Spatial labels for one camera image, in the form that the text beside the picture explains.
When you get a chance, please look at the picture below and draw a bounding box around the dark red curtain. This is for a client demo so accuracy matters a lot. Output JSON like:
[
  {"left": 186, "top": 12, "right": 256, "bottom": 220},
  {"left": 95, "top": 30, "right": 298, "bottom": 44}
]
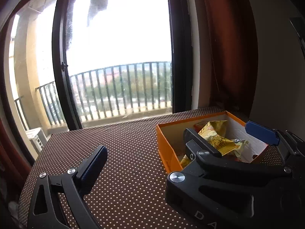
[
  {"left": 1, "top": 122, "right": 31, "bottom": 188},
  {"left": 189, "top": 0, "right": 258, "bottom": 119}
]

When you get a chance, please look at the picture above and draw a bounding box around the white air conditioner unit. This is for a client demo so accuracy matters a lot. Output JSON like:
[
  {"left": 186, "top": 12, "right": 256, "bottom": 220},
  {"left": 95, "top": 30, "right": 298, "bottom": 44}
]
[{"left": 25, "top": 127, "right": 47, "bottom": 154}]

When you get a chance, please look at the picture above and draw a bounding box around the orange cardboard box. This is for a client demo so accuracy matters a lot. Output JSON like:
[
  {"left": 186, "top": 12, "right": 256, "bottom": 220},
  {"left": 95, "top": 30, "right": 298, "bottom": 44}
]
[{"left": 157, "top": 111, "right": 282, "bottom": 173}]

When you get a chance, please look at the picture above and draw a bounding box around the dark red curtain left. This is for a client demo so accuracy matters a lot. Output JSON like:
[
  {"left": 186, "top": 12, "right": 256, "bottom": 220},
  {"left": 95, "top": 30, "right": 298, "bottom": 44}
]
[{"left": 1, "top": 122, "right": 31, "bottom": 188}]

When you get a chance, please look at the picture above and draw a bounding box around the dark red curtain right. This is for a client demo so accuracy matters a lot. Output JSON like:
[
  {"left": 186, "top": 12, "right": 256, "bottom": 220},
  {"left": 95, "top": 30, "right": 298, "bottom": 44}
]
[{"left": 189, "top": 0, "right": 258, "bottom": 119}]

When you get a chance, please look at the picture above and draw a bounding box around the brown polka dot tablecloth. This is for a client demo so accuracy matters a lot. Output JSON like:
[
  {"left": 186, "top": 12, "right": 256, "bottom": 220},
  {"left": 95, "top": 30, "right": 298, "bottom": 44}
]
[{"left": 18, "top": 107, "right": 284, "bottom": 229}]

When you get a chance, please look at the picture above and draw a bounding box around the yellow honey butter chip bag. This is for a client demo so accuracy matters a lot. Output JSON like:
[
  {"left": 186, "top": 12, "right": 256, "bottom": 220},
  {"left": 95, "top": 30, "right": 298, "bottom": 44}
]
[{"left": 193, "top": 120, "right": 249, "bottom": 163}]

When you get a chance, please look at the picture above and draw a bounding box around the black window frame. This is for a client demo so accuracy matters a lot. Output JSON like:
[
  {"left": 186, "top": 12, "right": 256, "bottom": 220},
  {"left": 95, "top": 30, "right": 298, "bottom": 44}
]
[{"left": 52, "top": 0, "right": 193, "bottom": 130}]

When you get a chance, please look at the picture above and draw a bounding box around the black balcony railing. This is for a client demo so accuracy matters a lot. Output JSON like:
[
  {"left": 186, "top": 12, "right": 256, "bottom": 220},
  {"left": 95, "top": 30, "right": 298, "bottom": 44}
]
[{"left": 9, "top": 60, "right": 172, "bottom": 133}]

